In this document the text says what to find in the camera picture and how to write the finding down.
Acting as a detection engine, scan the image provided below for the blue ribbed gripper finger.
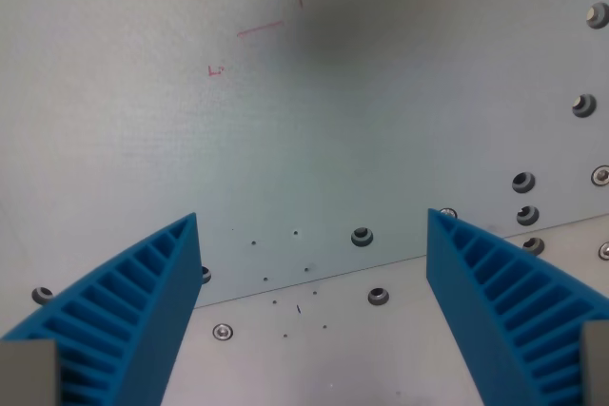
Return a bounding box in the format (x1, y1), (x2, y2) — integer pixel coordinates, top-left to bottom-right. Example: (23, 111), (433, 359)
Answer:
(0, 212), (204, 406)
(425, 207), (609, 406)

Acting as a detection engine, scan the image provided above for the pale grey-blue mounting plate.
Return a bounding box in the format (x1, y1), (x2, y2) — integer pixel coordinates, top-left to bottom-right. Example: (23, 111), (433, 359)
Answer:
(0, 0), (609, 310)

